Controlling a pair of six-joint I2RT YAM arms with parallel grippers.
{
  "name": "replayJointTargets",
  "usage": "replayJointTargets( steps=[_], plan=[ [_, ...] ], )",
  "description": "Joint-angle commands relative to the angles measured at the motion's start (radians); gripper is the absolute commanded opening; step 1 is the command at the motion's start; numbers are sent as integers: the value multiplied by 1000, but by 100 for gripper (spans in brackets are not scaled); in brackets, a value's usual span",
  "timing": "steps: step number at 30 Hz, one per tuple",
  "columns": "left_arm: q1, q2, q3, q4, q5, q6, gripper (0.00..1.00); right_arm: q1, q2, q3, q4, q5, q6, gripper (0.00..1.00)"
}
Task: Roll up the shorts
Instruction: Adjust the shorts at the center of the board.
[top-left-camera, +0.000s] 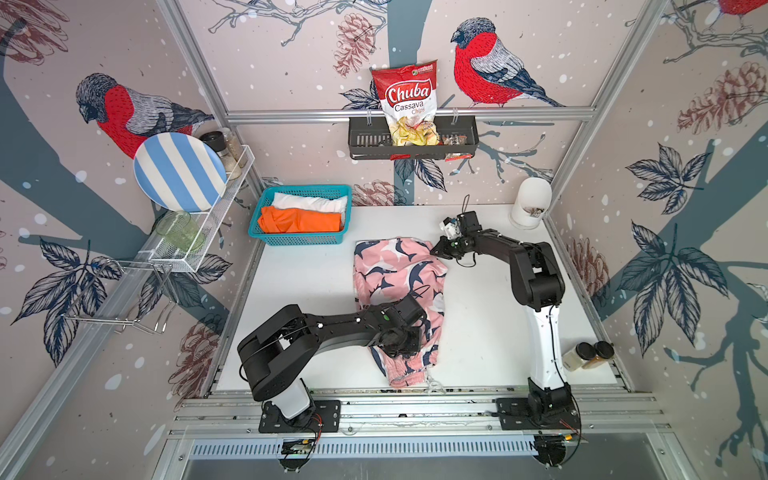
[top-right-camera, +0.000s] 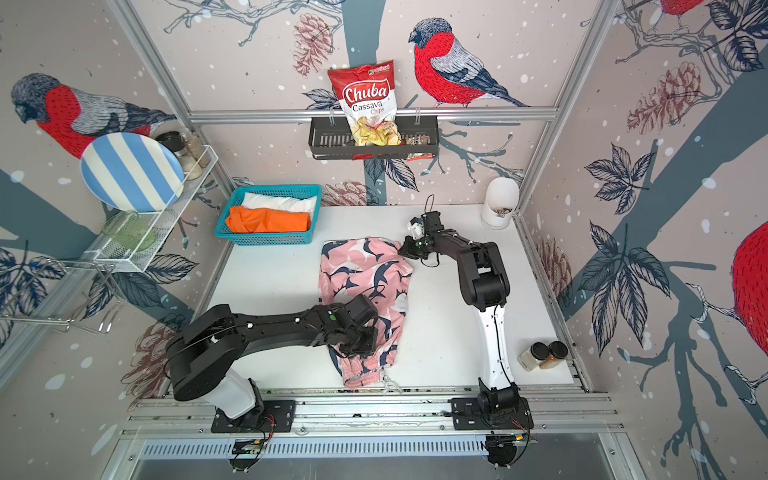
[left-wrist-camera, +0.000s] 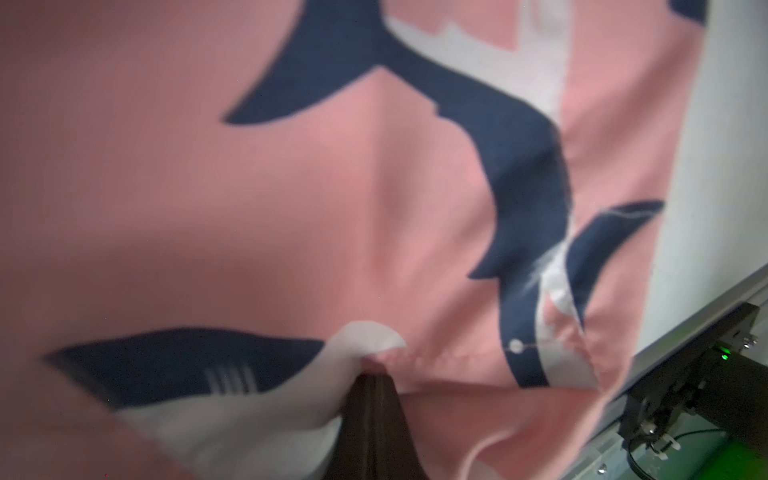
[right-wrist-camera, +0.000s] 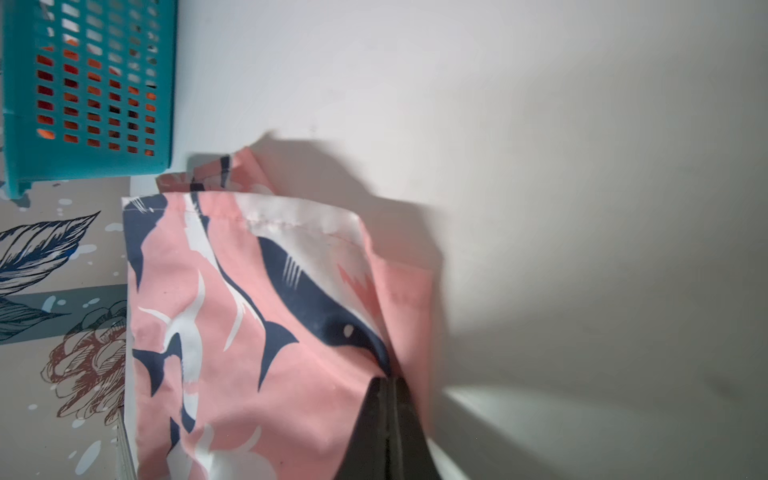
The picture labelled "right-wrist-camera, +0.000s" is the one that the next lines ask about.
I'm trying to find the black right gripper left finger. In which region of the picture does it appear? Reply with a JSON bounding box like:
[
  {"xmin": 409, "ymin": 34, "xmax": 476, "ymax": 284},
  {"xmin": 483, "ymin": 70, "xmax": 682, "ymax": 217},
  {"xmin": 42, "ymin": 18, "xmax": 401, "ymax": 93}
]
[{"xmin": 335, "ymin": 378, "xmax": 390, "ymax": 480}]

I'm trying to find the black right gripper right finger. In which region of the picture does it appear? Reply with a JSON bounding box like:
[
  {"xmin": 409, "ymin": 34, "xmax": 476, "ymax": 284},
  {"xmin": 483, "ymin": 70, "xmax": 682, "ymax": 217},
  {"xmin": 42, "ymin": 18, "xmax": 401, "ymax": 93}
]
[{"xmin": 391, "ymin": 378, "xmax": 441, "ymax": 480}]

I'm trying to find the pink patterned cloth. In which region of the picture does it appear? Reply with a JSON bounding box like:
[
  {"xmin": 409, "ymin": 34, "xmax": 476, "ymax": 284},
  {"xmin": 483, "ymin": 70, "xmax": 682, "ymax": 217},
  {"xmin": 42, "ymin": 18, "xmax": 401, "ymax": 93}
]
[{"xmin": 122, "ymin": 149, "xmax": 433, "ymax": 479}]

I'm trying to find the orange cloth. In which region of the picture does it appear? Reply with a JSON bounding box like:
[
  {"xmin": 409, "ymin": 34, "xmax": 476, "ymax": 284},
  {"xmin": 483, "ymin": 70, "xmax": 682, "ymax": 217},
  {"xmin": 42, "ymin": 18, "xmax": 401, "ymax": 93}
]
[{"xmin": 33, "ymin": 34, "xmax": 161, "ymax": 158}]

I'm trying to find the teal plastic basket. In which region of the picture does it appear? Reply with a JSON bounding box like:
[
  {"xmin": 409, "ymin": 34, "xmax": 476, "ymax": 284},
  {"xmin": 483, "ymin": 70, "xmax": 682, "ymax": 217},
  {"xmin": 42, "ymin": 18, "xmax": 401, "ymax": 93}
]
[{"xmin": 1, "ymin": 0, "xmax": 178, "ymax": 198}]

